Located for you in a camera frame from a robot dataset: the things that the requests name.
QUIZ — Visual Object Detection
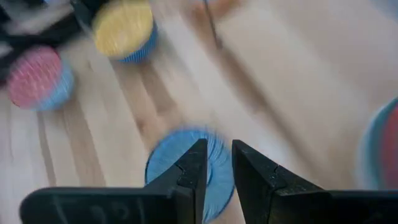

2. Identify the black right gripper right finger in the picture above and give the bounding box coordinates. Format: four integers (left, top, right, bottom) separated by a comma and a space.
231, 139, 398, 224

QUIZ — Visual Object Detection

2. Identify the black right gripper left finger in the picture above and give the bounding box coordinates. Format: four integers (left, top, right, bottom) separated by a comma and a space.
19, 138, 208, 224

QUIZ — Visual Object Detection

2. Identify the small blue striped bowl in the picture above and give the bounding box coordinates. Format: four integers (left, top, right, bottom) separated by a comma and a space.
144, 127, 236, 223

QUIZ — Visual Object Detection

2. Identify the large red bowl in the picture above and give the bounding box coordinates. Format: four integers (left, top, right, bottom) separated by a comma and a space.
381, 104, 398, 189

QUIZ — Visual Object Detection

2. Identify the small pink patterned bowl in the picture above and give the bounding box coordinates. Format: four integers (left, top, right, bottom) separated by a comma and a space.
6, 45, 75, 112

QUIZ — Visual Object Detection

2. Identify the small yellow patterned bowl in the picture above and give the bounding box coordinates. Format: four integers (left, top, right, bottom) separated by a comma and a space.
92, 0, 159, 63

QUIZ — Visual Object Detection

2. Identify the large white bowl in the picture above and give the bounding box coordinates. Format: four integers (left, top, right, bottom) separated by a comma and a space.
356, 96, 398, 190

